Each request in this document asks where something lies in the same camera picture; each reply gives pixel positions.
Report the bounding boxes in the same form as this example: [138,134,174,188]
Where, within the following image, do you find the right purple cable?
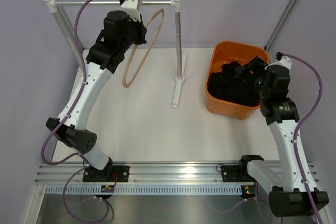
[277,52,326,224]

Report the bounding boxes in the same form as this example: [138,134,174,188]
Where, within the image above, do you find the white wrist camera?
[274,52,292,70]
[121,0,141,22]

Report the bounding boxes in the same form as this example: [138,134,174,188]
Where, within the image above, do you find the black shorts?
[207,61,259,107]

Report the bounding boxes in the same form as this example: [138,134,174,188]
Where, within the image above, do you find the white metal clothes rack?
[43,0,187,108]

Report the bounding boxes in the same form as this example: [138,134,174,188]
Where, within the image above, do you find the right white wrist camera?
[274,52,292,70]

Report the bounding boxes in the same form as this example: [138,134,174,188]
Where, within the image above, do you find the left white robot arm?
[46,10,147,182]

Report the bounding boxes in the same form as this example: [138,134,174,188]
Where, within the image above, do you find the wooden clothes hanger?
[122,8,165,88]

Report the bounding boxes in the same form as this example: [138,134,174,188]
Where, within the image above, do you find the white slotted cable duct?
[46,184,255,195]

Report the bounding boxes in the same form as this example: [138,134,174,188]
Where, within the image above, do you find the orange plastic bin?
[205,41,269,120]

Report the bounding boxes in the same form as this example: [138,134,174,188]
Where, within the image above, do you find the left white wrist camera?
[121,0,141,22]

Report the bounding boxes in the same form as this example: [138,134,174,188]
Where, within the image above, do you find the aluminium mounting rail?
[34,161,316,184]

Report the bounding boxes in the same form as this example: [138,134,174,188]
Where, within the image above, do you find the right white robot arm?
[236,54,329,220]

